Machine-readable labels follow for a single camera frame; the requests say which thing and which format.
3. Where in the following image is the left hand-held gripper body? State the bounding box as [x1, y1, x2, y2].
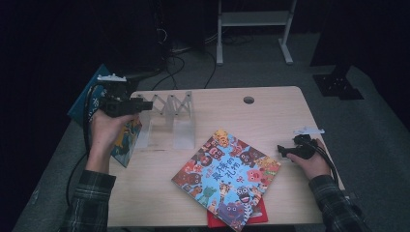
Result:
[96, 72, 143, 119]

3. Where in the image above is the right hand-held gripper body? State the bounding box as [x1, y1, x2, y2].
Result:
[290, 126, 326, 160]

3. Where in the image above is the blue monster picture book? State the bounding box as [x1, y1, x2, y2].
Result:
[67, 63, 143, 169]

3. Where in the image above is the translucent expandable book rack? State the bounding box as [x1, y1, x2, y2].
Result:
[130, 90, 197, 151]

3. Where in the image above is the colourful animal faces picture book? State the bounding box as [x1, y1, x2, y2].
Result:
[170, 129, 282, 232]

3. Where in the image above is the red picture book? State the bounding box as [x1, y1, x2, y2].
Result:
[206, 196, 270, 229]

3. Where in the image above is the person's right hand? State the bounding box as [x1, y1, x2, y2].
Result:
[285, 138, 332, 182]

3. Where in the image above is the person's left hand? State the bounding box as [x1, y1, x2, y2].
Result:
[84, 110, 140, 175]

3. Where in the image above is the black stand base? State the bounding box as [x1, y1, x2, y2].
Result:
[312, 64, 366, 101]
[109, 72, 140, 98]

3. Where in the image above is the black floor cable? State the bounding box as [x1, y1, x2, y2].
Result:
[202, 49, 218, 90]
[151, 53, 187, 92]

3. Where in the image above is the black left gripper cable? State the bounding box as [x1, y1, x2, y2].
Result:
[65, 84, 99, 208]

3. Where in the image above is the white metal table frame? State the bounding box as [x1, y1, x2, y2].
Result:
[216, 0, 298, 67]

